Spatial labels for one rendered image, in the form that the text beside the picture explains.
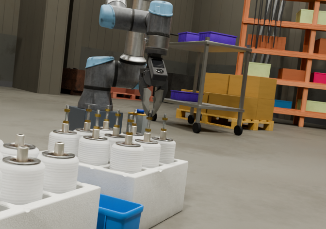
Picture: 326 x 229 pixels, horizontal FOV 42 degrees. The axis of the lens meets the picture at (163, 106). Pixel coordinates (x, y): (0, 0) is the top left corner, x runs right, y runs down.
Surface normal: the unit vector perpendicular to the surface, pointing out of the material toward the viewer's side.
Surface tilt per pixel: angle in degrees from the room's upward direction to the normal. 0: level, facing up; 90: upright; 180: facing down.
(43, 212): 90
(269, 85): 90
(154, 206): 90
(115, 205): 88
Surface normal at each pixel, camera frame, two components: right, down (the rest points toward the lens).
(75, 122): -0.80, -0.06
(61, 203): 0.90, 0.13
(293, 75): -0.09, 0.04
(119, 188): -0.43, 0.00
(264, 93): 0.62, 0.11
